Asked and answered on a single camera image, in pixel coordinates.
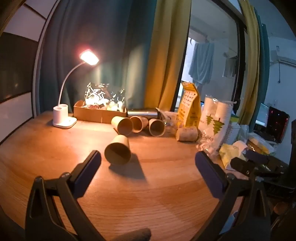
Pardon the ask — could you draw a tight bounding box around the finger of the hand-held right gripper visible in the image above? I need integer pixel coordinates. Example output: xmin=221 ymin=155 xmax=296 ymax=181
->
xmin=230 ymin=157 xmax=257 ymax=175
xmin=245 ymin=149 xmax=271 ymax=165

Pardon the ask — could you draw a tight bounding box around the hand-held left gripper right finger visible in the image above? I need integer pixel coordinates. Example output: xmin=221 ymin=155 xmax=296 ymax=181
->
xmin=195 ymin=151 xmax=271 ymax=241

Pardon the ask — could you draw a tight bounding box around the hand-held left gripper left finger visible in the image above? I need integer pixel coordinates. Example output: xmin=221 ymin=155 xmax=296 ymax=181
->
xmin=25 ymin=150 xmax=104 ymax=241

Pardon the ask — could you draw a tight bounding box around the brown paper cup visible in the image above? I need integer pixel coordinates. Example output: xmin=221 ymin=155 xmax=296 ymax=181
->
xmin=129 ymin=115 xmax=149 ymax=134
xmin=176 ymin=126 xmax=199 ymax=142
xmin=148 ymin=118 xmax=166 ymax=137
xmin=111 ymin=116 xmax=133 ymax=136
xmin=104 ymin=134 xmax=132 ymax=166

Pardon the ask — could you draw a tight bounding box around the crumpled yellow cloth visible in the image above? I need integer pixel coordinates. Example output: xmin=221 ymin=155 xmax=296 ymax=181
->
xmin=218 ymin=140 xmax=248 ymax=169

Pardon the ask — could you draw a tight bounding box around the black computer case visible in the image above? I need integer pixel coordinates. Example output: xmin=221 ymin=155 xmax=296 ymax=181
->
xmin=266 ymin=107 xmax=290 ymax=143

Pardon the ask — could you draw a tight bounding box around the plastic pack of white cups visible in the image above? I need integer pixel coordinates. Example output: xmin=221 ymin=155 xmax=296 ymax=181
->
xmin=196 ymin=94 xmax=234 ymax=158

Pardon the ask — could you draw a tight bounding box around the cardboard box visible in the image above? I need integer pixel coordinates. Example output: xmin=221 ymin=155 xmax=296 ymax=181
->
xmin=73 ymin=100 xmax=128 ymax=125

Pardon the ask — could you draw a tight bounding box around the white desk lamp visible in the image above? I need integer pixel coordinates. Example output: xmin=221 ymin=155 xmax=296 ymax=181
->
xmin=53 ymin=51 xmax=100 ymax=129

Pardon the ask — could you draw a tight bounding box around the small clear plastic bag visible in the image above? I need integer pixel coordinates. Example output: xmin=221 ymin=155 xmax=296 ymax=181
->
xmin=156 ymin=108 xmax=179 ymax=136

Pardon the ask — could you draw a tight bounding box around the yellow paper bag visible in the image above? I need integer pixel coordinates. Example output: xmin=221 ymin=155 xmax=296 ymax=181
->
xmin=177 ymin=82 xmax=201 ymax=129

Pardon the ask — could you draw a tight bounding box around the clear plastic snack bag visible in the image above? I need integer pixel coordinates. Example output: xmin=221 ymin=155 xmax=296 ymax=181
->
xmin=84 ymin=82 xmax=126 ymax=112

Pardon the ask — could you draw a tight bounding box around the metal cylinder bottle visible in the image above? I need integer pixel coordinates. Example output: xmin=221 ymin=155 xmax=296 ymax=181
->
xmin=127 ymin=110 xmax=160 ymax=118

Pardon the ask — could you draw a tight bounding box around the narrow teal curtain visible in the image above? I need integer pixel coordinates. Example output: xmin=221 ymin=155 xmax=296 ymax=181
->
xmin=253 ymin=7 xmax=271 ymax=109

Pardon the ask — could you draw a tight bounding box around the hanging grey garment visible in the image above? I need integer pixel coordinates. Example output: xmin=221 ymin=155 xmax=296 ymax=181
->
xmin=222 ymin=52 xmax=238 ymax=78

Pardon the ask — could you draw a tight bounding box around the narrow yellow curtain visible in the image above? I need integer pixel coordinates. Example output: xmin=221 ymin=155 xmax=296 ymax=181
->
xmin=236 ymin=0 xmax=260 ymax=121

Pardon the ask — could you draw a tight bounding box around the white air conditioner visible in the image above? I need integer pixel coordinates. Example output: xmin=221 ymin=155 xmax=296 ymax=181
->
xmin=269 ymin=50 xmax=296 ymax=66

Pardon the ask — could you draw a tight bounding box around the hanging light blue garment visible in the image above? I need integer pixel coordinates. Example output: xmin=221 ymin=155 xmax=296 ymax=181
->
xmin=188 ymin=39 xmax=215 ymax=85

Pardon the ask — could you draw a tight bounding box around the wide yellow curtain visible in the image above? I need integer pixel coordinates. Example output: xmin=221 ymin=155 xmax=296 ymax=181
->
xmin=144 ymin=0 xmax=192 ymax=112

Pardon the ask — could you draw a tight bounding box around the dark teal curtain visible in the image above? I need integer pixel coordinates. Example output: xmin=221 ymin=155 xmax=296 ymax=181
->
xmin=38 ymin=0 xmax=158 ymax=115

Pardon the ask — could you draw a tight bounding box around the black window frame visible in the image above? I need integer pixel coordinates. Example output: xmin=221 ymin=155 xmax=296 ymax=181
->
xmin=170 ymin=0 xmax=246 ymax=116

